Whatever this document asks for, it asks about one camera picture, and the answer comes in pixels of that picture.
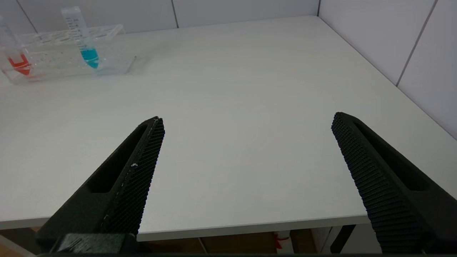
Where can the black table leg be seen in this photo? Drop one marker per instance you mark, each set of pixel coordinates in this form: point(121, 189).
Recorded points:
point(342, 239)

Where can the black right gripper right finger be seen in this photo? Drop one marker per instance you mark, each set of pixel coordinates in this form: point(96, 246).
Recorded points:
point(392, 185)

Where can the test tube with red pigment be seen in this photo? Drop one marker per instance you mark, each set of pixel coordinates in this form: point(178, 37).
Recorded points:
point(19, 65)

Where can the clear plastic test tube rack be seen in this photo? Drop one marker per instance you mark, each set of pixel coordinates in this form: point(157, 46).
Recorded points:
point(53, 60)

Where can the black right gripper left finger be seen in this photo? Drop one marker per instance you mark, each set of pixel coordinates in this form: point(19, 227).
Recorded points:
point(125, 185)

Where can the test tube with blue pigment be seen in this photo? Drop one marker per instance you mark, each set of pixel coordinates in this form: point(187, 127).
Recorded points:
point(88, 55)

